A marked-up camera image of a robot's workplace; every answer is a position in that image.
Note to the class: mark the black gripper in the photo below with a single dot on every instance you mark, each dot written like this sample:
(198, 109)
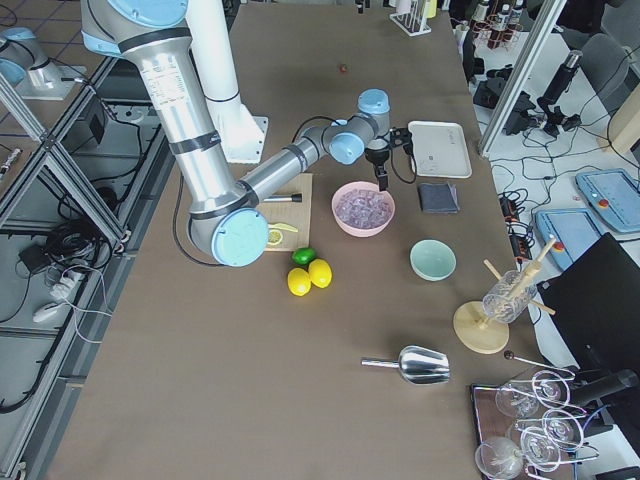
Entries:
(376, 157)

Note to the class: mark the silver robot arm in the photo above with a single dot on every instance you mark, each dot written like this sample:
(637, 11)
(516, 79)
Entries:
(182, 52)
(23, 58)

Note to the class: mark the pile of clear ice cubes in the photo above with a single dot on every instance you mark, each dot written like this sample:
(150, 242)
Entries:
(363, 209)

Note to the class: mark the wooden cup stand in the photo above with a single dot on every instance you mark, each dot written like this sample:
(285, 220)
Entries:
(476, 330)

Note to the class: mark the metal ice scoop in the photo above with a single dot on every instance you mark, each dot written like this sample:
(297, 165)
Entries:
(416, 365)

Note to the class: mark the pink bowl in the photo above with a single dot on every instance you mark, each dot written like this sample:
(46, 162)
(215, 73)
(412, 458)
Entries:
(363, 233)

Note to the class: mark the grey folded cloth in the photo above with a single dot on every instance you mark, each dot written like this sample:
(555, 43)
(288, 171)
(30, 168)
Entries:
(438, 198)

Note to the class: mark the cream rabbit tray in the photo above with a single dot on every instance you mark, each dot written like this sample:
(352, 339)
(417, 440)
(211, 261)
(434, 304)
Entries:
(440, 149)

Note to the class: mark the steel muddler black tip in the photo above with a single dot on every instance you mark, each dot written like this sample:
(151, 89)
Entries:
(285, 198)

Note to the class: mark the wooden cutting board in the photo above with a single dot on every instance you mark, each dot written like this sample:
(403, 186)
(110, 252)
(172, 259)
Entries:
(296, 214)

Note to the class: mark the green bowl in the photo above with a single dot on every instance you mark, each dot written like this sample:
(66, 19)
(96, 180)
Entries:
(432, 260)

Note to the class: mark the green lime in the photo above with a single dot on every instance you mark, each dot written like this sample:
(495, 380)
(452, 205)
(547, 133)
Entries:
(304, 256)

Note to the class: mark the yellow lemon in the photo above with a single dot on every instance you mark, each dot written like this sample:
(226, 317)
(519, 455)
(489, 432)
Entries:
(299, 282)
(320, 273)

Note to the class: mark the lemon slice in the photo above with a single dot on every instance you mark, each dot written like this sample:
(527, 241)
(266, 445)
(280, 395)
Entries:
(275, 237)

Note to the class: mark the clear glass on stand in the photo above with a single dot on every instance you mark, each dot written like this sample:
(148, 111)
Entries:
(501, 305)

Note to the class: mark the blue teach pendant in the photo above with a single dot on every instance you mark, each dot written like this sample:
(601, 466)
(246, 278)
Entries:
(614, 195)
(575, 231)

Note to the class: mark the black monitor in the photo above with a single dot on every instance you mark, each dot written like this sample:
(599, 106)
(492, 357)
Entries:
(596, 301)

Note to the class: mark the wine glass rack tray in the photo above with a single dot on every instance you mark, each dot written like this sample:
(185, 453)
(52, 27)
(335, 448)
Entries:
(528, 427)

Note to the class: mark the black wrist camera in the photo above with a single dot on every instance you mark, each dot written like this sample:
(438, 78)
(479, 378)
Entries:
(402, 137)

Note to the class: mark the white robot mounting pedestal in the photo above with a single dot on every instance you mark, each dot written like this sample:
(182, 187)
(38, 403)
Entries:
(242, 134)

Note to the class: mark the white wire cup rack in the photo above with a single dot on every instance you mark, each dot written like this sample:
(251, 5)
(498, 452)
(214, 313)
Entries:
(411, 16)

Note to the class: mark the aluminium frame post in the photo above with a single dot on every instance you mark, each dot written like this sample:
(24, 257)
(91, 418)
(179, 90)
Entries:
(532, 47)

